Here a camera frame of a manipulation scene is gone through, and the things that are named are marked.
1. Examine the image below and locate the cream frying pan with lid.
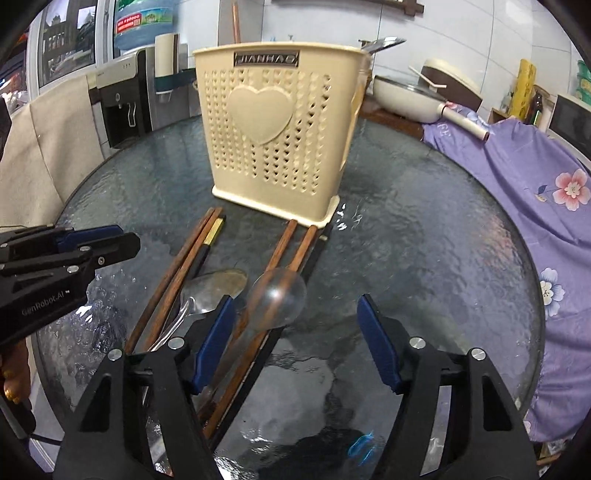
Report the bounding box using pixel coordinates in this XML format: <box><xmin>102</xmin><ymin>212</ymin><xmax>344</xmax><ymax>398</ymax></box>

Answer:
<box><xmin>372</xmin><ymin>74</ymin><xmax>490</xmax><ymax>144</ymax></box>

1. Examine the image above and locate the yellow roll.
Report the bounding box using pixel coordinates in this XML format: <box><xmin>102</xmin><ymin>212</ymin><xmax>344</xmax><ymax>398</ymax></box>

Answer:
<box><xmin>507</xmin><ymin>58</ymin><xmax>537</xmax><ymax>121</ymax></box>

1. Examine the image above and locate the white microwave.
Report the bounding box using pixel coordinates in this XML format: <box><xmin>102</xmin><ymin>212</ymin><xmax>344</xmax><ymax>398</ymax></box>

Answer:
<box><xmin>547</xmin><ymin>93</ymin><xmax>591</xmax><ymax>160</ymax></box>

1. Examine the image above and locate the person's left hand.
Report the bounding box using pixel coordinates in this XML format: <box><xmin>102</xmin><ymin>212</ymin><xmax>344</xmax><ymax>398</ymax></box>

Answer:
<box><xmin>0</xmin><ymin>344</ymin><xmax>31</xmax><ymax>408</ymax></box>

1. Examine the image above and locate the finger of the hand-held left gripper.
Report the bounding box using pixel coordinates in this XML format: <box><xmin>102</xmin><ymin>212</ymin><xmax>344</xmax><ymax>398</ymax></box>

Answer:
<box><xmin>55</xmin><ymin>232</ymin><xmax>142</xmax><ymax>274</ymax></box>
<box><xmin>28</xmin><ymin>224</ymin><xmax>123</xmax><ymax>257</ymax></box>

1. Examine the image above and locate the window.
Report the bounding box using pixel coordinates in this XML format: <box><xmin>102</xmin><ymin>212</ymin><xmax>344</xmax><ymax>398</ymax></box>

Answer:
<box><xmin>28</xmin><ymin>0</ymin><xmax>112</xmax><ymax>88</ymax></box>

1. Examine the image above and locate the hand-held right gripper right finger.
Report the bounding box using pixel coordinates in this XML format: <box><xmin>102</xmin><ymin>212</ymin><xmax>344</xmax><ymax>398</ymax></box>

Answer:
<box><xmin>356</xmin><ymin>293</ymin><xmax>541</xmax><ymax>480</ymax></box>

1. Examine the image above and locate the water dispenser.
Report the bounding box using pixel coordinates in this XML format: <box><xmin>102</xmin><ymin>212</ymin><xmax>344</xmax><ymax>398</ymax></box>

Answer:
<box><xmin>89</xmin><ymin>48</ymin><xmax>155</xmax><ymax>148</ymax></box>

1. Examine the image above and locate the wooden chopstick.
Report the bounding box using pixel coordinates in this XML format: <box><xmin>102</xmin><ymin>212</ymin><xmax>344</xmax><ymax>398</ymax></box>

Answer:
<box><xmin>139</xmin><ymin>210</ymin><xmax>226</xmax><ymax>354</ymax></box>
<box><xmin>124</xmin><ymin>207</ymin><xmax>217</xmax><ymax>355</ymax></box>
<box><xmin>196</xmin><ymin>219</ymin><xmax>298</xmax><ymax>416</ymax></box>
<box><xmin>202</xmin><ymin>224</ymin><xmax>320</xmax><ymax>439</ymax></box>

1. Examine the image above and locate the clear plastic spoon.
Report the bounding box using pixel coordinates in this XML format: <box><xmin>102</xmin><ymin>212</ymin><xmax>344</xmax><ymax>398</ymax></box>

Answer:
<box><xmin>222</xmin><ymin>269</ymin><xmax>308</xmax><ymax>370</ymax></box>

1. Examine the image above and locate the purple floral cloth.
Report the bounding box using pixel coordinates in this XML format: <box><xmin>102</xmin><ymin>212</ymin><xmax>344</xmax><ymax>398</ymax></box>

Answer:
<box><xmin>422</xmin><ymin>104</ymin><xmax>591</xmax><ymax>444</ymax></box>

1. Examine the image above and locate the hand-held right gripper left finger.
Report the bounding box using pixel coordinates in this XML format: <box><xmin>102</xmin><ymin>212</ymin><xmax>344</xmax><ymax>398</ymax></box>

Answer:
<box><xmin>53</xmin><ymin>295</ymin><xmax>238</xmax><ymax>480</ymax></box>

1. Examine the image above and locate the blue water bottle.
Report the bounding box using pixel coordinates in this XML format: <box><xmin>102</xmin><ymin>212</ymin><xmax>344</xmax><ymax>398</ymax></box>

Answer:
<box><xmin>113</xmin><ymin>0</ymin><xmax>176</xmax><ymax>51</ymax></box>

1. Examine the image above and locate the metal spoon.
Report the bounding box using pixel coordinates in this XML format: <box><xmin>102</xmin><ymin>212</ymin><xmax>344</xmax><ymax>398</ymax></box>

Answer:
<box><xmin>147</xmin><ymin>268</ymin><xmax>249</xmax><ymax>356</ymax></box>

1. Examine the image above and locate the cream and brown rice cooker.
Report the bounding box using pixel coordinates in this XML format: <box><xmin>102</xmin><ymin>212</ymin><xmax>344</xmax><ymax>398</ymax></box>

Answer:
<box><xmin>422</xmin><ymin>58</ymin><xmax>483</xmax><ymax>112</ymax></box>

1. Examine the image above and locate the black cable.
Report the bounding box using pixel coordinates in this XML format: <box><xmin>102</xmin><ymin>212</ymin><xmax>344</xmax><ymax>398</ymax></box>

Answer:
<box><xmin>25</xmin><ymin>401</ymin><xmax>63</xmax><ymax>448</ymax></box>

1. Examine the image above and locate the cream perforated utensil holder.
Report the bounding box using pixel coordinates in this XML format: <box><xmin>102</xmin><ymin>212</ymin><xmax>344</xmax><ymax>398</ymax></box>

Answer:
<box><xmin>191</xmin><ymin>42</ymin><xmax>375</xmax><ymax>228</ymax></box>

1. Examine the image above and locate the black chopstick with gold band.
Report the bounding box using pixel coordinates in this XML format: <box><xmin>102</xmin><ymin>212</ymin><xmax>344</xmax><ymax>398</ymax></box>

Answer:
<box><xmin>210</xmin><ymin>233</ymin><xmax>332</xmax><ymax>450</ymax></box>
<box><xmin>157</xmin><ymin>217</ymin><xmax>228</xmax><ymax>352</ymax></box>

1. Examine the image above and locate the white cup dispenser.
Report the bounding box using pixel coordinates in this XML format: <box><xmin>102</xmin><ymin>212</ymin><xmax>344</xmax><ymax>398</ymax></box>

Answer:
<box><xmin>154</xmin><ymin>33</ymin><xmax>199</xmax><ymax>100</ymax></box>

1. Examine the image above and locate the wooden side table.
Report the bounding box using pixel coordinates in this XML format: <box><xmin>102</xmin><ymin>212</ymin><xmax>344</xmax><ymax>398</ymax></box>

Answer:
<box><xmin>360</xmin><ymin>95</ymin><xmax>426</xmax><ymax>141</ymax></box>

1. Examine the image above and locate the wooden wall shelf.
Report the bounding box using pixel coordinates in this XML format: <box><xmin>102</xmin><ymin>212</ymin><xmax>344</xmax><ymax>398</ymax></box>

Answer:
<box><xmin>369</xmin><ymin>0</ymin><xmax>426</xmax><ymax>14</ymax></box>

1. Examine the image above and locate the beige cloth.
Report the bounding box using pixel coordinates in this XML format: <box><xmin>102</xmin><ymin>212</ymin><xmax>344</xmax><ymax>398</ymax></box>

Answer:
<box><xmin>0</xmin><ymin>74</ymin><xmax>105</xmax><ymax>227</ymax></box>

